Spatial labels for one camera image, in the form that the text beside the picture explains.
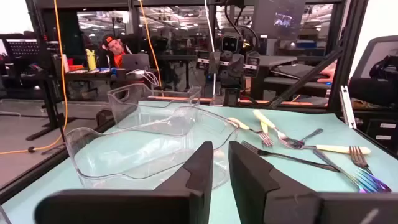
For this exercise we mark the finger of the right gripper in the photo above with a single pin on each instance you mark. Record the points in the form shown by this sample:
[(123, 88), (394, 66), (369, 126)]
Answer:
[(214, 62), (237, 67)]

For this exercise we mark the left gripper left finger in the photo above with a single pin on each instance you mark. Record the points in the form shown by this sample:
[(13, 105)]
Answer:
[(124, 208)]

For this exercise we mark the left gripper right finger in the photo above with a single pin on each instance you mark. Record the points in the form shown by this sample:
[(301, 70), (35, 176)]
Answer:
[(280, 205)]

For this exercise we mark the iridescent rainbow fork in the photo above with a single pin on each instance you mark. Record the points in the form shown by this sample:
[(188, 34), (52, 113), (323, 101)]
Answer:
[(371, 183)]

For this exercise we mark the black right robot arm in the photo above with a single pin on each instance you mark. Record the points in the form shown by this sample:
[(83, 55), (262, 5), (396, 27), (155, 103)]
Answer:
[(231, 90)]

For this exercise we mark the black desk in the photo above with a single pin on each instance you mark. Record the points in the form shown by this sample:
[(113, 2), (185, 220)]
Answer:
[(280, 84), (93, 76)]

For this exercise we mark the clear plastic bin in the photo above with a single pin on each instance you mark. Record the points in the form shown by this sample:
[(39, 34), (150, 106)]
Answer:
[(118, 109), (124, 155)]

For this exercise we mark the person's hand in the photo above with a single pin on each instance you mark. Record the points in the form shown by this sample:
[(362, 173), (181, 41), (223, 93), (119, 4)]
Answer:
[(327, 74)]

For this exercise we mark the grey laptop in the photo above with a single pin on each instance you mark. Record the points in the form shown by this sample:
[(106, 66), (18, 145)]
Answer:
[(136, 61)]

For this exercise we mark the person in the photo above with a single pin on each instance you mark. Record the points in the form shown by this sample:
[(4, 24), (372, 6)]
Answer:
[(115, 51)]

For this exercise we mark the yellow bottle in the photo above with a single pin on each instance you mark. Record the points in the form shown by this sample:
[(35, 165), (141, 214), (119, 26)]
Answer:
[(90, 59)]

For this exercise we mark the black drawer cabinet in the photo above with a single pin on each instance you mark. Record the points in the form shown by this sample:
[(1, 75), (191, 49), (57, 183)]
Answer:
[(379, 130)]

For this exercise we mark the black floor stand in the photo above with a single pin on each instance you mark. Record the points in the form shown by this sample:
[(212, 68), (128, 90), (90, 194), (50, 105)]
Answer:
[(46, 77)]

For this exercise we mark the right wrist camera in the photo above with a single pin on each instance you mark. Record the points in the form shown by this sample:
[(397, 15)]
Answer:
[(230, 43)]

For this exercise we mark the aluminium bracket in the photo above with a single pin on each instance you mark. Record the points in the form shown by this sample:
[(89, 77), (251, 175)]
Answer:
[(347, 107)]

